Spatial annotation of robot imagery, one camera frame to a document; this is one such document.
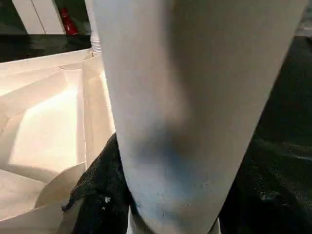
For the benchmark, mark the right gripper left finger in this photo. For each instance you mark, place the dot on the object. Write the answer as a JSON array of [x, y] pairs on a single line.
[[102, 190]]

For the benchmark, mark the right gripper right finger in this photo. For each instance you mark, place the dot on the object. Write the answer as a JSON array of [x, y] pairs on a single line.
[[268, 195]]

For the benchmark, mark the white plastic table top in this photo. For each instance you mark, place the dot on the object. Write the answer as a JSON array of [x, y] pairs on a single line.
[[48, 109]]

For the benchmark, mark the white plastic table leg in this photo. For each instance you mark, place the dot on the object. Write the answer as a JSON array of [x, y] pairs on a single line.
[[95, 29], [195, 85]]

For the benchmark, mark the red bottle in cabinet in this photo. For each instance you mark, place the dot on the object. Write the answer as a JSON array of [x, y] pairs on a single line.
[[69, 24]]

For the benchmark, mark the white glass-door cabinet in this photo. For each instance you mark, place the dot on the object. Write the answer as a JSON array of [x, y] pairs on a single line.
[[39, 17]]

